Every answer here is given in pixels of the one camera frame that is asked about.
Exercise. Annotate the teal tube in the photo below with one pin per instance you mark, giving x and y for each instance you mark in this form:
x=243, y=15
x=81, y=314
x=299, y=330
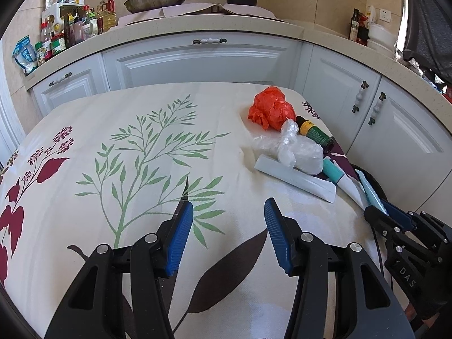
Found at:
x=333, y=171

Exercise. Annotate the white wall socket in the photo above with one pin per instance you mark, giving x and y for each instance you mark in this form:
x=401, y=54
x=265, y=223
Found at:
x=386, y=16

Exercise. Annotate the orange plastic bag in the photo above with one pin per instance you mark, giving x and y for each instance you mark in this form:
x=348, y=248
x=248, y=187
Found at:
x=270, y=107

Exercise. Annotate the light blue packet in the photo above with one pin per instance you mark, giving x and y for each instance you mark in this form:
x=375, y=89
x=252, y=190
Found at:
x=370, y=192

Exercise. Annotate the pale pink stove cover cloth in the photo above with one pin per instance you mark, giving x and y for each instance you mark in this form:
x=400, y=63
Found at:
x=197, y=10

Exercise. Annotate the floral tablecloth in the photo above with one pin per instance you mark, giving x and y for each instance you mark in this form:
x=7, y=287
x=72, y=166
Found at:
x=106, y=130

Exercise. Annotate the black trash bin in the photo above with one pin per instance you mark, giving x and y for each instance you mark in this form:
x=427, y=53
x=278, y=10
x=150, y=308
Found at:
x=378, y=185

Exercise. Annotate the wide white cabinet door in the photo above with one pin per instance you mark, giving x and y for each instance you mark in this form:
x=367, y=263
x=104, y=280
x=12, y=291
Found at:
x=197, y=65

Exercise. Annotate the small brown bottle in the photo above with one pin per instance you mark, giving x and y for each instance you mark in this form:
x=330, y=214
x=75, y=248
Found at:
x=312, y=130

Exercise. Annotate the beige stone countertop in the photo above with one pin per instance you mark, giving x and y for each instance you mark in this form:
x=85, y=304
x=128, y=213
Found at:
x=247, y=28

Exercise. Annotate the white paper sleeve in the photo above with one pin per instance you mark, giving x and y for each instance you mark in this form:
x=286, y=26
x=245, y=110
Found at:
x=293, y=180

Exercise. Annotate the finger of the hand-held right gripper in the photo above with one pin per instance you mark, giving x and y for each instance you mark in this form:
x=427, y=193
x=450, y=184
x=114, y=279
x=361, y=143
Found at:
x=379, y=220
x=400, y=217

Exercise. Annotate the white plastic bag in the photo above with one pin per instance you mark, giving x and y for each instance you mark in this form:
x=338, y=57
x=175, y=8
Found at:
x=371, y=15

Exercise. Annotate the white lidded container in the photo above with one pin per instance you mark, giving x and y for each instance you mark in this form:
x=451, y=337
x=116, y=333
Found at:
x=381, y=47
x=381, y=32

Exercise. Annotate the small white cabinet door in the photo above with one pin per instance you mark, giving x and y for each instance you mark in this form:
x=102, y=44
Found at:
x=70, y=93

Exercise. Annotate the blue white pouch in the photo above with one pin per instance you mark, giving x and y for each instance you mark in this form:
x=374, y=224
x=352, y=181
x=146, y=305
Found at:
x=25, y=54

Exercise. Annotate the cluster of condiment bottles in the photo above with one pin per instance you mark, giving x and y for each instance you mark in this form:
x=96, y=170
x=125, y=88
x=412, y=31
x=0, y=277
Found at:
x=70, y=28

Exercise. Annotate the dark hanging cloth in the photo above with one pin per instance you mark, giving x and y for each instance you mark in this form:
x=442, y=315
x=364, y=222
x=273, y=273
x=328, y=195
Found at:
x=430, y=24

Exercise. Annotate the dark olive oil bottle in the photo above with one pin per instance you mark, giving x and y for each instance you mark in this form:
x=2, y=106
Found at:
x=354, y=26

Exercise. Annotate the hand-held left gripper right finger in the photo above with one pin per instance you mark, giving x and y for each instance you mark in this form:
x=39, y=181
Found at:
x=277, y=240

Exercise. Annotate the clear plastic bag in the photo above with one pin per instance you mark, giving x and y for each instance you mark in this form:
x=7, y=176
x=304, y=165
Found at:
x=300, y=155

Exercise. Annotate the red packet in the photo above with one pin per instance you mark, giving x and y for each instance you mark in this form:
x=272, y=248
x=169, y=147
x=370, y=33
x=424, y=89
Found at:
x=363, y=30

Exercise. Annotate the white sliding door frame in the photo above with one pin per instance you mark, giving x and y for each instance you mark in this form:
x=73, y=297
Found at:
x=9, y=120

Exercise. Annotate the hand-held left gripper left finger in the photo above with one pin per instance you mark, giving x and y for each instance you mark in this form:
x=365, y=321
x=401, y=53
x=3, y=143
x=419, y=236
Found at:
x=178, y=243

